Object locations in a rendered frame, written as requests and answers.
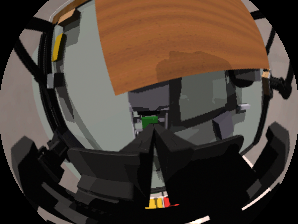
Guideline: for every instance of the tan rectangular block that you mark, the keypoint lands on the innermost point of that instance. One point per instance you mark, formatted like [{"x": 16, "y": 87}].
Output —
[{"x": 69, "y": 17}]

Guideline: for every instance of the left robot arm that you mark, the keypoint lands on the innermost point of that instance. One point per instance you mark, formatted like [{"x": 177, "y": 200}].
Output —
[{"x": 285, "y": 89}]

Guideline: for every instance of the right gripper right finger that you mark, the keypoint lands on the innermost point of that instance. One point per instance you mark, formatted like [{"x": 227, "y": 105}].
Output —
[{"x": 179, "y": 161}]

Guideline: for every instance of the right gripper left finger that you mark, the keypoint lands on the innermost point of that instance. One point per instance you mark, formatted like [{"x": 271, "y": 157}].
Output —
[{"x": 124, "y": 167}]

